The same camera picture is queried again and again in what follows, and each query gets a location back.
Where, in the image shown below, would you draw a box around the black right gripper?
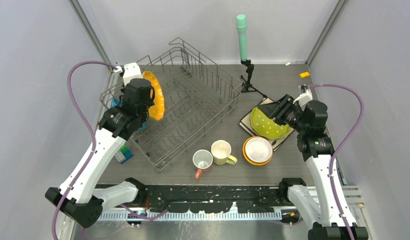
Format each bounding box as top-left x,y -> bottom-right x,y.
257,94 -> 309,134

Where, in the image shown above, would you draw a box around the green polka dot plate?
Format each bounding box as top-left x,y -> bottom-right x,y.
249,107 -> 291,140

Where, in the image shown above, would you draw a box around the orange polka dot plate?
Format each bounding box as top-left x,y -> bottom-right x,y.
142,71 -> 165,121

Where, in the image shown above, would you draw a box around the square floral plate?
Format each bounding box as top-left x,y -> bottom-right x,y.
239,106 -> 293,152

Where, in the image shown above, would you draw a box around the blue polka dot plate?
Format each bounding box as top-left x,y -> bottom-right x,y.
111,98 -> 122,108

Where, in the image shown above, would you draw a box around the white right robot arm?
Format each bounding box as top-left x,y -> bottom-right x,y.
258,94 -> 369,240

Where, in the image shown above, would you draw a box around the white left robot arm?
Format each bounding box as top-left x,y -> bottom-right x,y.
45,78 -> 155,228

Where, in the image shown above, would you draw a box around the white bowl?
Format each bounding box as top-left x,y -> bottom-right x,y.
245,136 -> 273,163

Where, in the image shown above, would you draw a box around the small yellow block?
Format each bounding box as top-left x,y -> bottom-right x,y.
300,71 -> 310,79

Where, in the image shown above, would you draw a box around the orange bowl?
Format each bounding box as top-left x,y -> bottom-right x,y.
242,136 -> 273,167

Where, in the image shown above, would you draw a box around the blue green toy blocks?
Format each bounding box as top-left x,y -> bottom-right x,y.
114,145 -> 133,164

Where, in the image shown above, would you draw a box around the yellow green mug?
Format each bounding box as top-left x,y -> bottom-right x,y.
211,140 -> 237,165

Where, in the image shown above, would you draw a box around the green microphone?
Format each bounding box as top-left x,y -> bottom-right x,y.
236,14 -> 248,62

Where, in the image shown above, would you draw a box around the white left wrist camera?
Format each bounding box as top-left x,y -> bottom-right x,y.
113,62 -> 143,87

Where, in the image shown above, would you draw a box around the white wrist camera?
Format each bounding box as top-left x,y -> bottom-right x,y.
113,62 -> 143,87
294,84 -> 313,109

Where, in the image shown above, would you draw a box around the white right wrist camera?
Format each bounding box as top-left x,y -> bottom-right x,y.
294,84 -> 313,109

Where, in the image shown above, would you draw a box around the grey wire dish rack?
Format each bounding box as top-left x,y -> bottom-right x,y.
99,37 -> 243,173

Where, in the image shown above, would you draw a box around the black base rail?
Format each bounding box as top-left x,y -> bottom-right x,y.
139,184 -> 293,214

